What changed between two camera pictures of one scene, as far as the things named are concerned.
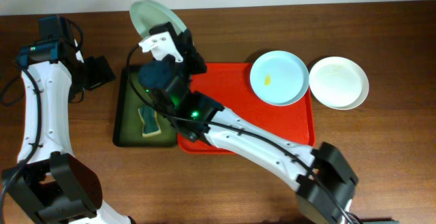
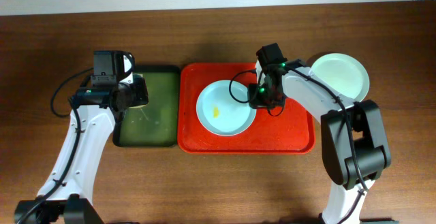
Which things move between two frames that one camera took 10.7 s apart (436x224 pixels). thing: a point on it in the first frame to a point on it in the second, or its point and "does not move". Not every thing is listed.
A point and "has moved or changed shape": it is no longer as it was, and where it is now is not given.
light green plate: (146, 15) to (343, 73)
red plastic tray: (231, 85) does not move
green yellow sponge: (150, 124) to (139, 96)
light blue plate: (278, 77) has moved or changed shape
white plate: (338, 82) does not move
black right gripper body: (181, 52) to (260, 97)
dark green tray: (128, 124) does not move
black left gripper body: (97, 73) to (142, 92)
